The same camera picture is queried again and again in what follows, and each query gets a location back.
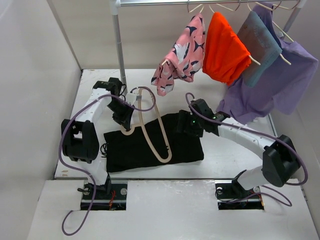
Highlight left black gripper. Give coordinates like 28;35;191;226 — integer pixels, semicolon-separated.
107;99;135;130

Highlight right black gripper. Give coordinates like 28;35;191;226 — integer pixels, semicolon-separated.
174;109;205;137

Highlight pink plastic hanger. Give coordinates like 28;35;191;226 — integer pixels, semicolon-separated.
120;86;173;164

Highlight black trousers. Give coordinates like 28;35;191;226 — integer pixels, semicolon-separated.
103;113;205;173

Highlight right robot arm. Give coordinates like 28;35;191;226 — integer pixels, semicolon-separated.
176;99;301;198

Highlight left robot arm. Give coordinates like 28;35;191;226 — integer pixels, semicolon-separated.
61;77;134;199

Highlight hanger under pink garment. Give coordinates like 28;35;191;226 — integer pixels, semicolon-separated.
161;0;215;66

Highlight hanger under orange garment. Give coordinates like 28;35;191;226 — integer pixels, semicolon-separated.
216;0;261;66

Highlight hanger under denim garment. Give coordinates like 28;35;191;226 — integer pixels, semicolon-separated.
254;1;294;66

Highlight hanger under purple shirt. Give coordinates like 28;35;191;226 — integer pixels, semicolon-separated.
271;0;307;42

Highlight pink floral garment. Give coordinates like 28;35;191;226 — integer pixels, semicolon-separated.
151;13;206;97

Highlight orange garment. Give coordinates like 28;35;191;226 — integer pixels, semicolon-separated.
202;12;252;86

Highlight purple shirt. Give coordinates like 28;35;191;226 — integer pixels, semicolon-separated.
216;2;319;124

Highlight blue denim garment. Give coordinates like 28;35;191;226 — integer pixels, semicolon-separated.
237;10;282;88

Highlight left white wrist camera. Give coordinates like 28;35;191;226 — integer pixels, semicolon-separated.
125;92;139;106

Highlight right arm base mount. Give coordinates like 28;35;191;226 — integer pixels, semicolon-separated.
214;179;265;211

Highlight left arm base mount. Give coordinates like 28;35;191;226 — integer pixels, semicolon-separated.
77;180;128;211

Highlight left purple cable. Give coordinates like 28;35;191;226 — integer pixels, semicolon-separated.
58;86;157;236

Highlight purple cable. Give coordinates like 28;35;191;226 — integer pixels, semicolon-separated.
58;86;157;236
184;92;310;208

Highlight white clothes rack frame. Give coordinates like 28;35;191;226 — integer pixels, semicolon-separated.
109;0;296;85

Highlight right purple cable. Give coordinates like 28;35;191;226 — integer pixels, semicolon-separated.
184;92;310;208

